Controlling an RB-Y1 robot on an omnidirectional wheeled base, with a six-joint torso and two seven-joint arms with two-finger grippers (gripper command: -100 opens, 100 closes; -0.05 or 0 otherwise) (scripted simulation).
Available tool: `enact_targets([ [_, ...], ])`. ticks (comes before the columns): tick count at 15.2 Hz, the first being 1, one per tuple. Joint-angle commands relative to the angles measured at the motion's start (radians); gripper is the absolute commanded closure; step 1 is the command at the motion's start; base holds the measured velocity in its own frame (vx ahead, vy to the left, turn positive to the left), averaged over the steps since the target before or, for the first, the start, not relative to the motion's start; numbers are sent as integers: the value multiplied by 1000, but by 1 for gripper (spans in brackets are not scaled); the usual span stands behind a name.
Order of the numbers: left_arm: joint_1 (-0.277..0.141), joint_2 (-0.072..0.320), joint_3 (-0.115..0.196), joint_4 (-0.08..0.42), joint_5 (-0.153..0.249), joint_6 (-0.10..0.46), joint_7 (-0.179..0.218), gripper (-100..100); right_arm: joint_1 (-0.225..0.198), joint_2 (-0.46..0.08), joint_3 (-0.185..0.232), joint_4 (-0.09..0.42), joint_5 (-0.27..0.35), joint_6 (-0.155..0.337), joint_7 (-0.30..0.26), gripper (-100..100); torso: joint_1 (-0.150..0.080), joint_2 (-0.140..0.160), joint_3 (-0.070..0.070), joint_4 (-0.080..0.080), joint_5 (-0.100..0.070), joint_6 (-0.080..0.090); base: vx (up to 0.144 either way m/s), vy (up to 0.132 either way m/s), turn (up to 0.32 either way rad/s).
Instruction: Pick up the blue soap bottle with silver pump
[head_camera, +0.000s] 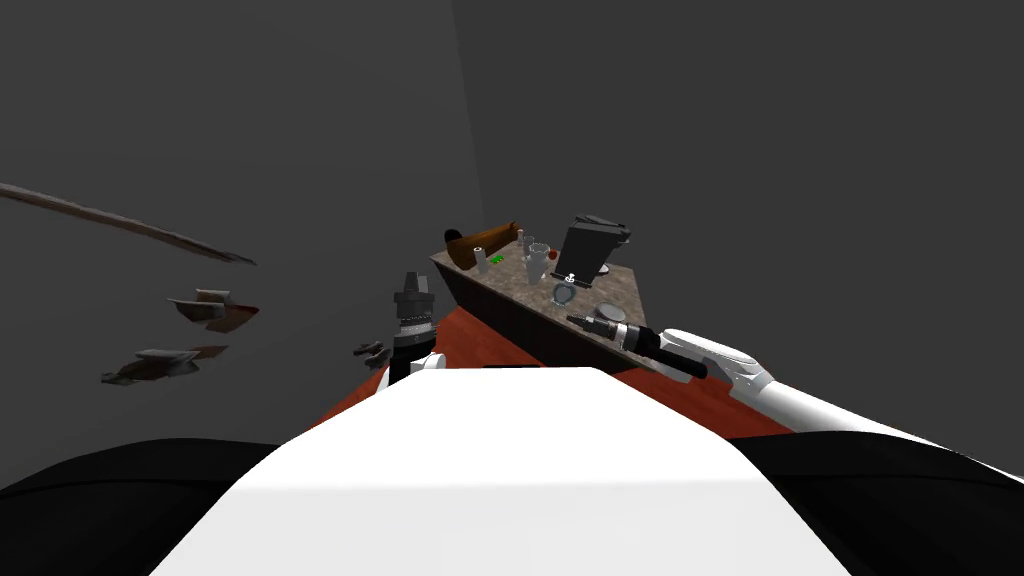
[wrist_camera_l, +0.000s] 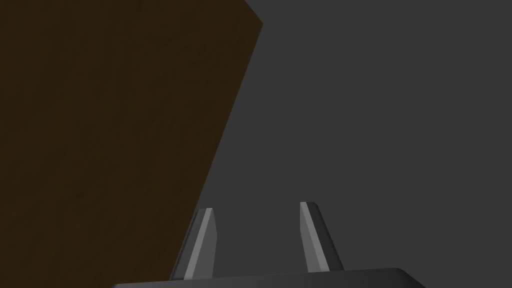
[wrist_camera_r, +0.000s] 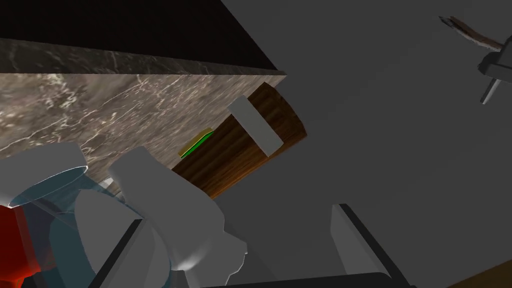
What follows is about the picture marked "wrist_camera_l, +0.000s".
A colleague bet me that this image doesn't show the dark brown wooden door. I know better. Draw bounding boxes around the dark brown wooden door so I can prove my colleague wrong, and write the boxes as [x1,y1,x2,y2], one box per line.
[0,0,264,288]

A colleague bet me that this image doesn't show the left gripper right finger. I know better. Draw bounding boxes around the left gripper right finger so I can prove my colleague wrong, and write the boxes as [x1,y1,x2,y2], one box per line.
[299,201,345,274]

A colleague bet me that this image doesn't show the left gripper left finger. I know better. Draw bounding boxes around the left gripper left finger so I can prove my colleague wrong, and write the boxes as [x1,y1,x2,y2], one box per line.
[169,207,218,281]

